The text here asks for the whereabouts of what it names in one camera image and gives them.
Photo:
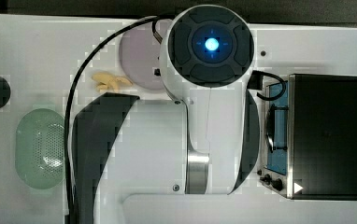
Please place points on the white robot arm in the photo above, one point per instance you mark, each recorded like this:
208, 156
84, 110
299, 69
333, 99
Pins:
202, 138

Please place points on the green perforated strainer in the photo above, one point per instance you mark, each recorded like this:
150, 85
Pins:
39, 150

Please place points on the grey round plate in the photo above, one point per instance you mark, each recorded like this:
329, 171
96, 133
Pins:
139, 57

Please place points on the peeled banana toy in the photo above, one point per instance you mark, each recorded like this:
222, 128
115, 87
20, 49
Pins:
107, 81

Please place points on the black toaster oven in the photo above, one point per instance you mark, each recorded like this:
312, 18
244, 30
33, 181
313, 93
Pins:
310, 138

